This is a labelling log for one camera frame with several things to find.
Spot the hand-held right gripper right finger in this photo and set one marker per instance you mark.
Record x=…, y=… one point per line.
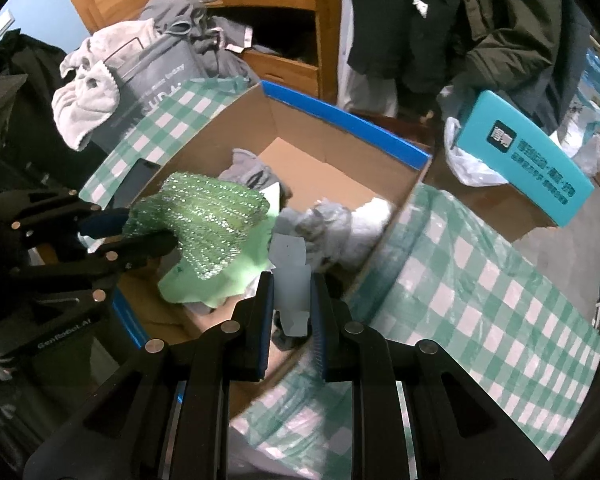
x=320, y=325

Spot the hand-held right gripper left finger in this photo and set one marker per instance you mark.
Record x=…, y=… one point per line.
x=265, y=325

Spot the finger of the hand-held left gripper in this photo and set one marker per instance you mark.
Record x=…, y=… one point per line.
x=140, y=250
x=105, y=221

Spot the green sparkly cloth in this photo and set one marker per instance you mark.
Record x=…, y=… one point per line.
x=205, y=215

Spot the blue-grey garment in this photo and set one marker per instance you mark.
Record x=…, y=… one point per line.
x=310, y=220

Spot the fluffy plush toy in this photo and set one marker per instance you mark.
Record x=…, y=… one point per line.
x=367, y=225

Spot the grey cloth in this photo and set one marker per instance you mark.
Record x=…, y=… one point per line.
x=252, y=172

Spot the cardboard box with blue outside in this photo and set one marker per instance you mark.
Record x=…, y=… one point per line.
x=330, y=135

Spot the black smartphone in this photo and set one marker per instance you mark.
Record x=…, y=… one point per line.
x=137, y=180

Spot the white towel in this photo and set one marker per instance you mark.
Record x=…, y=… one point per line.
x=85, y=100

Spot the grey printed storage bag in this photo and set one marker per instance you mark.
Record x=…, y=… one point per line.
x=150, y=85

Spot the green white checked blanket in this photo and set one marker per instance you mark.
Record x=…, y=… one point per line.
x=480, y=310

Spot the black cloth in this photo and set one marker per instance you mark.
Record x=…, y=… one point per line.
x=30, y=60

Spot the large brown cardboard box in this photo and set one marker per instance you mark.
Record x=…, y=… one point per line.
x=480, y=205

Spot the white plastic bag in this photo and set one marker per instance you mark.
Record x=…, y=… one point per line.
x=467, y=165

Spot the grey hooded garment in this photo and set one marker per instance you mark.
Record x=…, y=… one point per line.
x=180, y=10

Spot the white hanging garment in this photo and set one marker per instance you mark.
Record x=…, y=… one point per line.
x=365, y=90

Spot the teal printed box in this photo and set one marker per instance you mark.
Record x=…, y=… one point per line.
x=480, y=130

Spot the clear plastic bag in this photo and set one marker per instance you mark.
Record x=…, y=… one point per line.
x=580, y=140

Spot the dark hanging jacket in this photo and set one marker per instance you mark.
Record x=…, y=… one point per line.
x=505, y=25

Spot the white wall switch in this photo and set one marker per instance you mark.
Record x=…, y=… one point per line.
x=5, y=21

